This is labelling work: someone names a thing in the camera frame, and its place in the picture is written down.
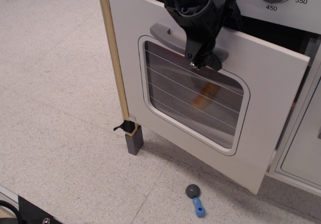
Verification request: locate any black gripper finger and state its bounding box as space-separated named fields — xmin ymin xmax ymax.
xmin=204 ymin=53 xmax=222 ymax=71
xmin=190 ymin=58 xmax=201 ymax=69

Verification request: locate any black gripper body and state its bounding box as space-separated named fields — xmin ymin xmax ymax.
xmin=165 ymin=0 xmax=242 ymax=67

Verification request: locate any grey oven door handle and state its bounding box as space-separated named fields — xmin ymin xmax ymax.
xmin=150 ymin=23 xmax=228 ymax=63

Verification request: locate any white toy oven door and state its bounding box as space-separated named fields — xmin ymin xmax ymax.
xmin=109 ymin=0 xmax=309 ymax=193

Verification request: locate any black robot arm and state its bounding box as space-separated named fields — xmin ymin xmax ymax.
xmin=165 ymin=0 xmax=243 ymax=71

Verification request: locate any orange toy bread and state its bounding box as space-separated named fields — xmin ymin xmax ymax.
xmin=192 ymin=82 xmax=220 ymax=109

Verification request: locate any white toy kitchen cabinet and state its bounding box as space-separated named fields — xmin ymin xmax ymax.
xmin=101 ymin=0 xmax=320 ymax=195

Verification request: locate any grey cabinet leg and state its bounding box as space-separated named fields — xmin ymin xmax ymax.
xmin=125 ymin=127 xmax=143 ymax=156

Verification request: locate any grey and blue scoop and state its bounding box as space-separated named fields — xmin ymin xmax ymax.
xmin=185 ymin=184 xmax=206 ymax=217

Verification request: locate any white cabinet drawer door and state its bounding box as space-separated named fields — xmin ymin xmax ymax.
xmin=275 ymin=69 xmax=320 ymax=189

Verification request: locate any wooden corner post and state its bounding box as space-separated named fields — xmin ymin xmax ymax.
xmin=100 ymin=0 xmax=129 ymax=121

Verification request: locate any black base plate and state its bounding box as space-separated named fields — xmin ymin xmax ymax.
xmin=18 ymin=196 xmax=62 ymax=224

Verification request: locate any black cable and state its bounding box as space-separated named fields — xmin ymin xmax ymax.
xmin=0 ymin=199 xmax=23 ymax=224

